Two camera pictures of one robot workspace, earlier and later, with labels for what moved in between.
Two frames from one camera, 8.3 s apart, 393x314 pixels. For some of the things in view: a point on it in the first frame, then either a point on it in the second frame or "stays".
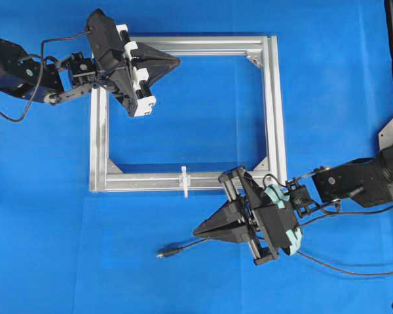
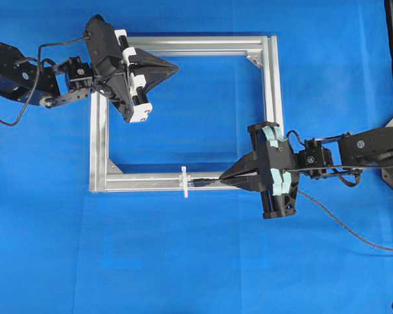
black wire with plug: x=166 y=253 to x=211 y=180
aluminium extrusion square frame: x=103 y=180 stays
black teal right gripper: x=263 y=215 to x=278 y=176
